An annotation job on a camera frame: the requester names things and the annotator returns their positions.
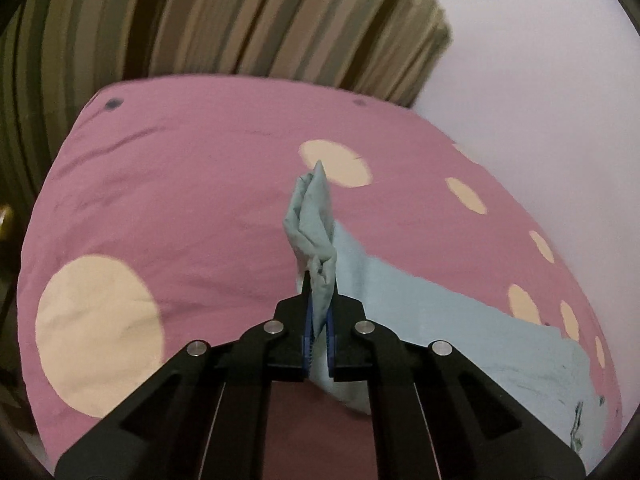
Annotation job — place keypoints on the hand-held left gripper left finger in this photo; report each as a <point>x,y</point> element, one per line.
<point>307,345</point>

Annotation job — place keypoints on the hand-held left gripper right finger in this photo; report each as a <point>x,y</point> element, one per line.
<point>330,345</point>

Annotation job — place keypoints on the light blue garment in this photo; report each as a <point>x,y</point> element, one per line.
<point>425,320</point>

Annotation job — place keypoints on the pink dotted bed sheet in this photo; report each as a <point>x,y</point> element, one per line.
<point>200,185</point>

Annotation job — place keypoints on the brass knob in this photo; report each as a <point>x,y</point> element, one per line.
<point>5,220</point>

